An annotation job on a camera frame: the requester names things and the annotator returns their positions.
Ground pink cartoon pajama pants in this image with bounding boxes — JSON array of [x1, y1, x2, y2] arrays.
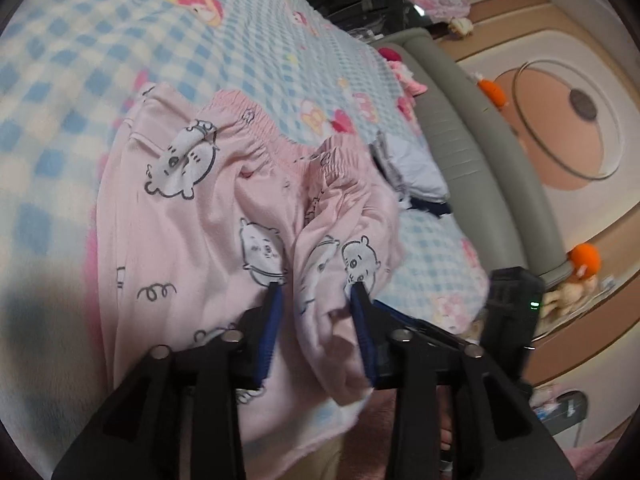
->
[[96, 84, 404, 479]]

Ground folded white grey clothes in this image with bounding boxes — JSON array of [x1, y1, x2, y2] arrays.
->
[[369, 131, 452, 218]]

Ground person's right hand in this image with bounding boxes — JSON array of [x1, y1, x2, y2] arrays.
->
[[436, 386, 452, 451]]

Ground orange plush toy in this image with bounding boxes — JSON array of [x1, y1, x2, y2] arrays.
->
[[568, 243, 602, 280]]

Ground grey padded headboard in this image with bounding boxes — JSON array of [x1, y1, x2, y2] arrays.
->
[[374, 28, 572, 288]]

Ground pink plush toy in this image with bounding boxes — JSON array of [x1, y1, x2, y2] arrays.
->
[[378, 47, 428, 122]]

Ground blue checkered bed blanket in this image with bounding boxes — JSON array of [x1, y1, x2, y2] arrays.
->
[[0, 0, 492, 480]]

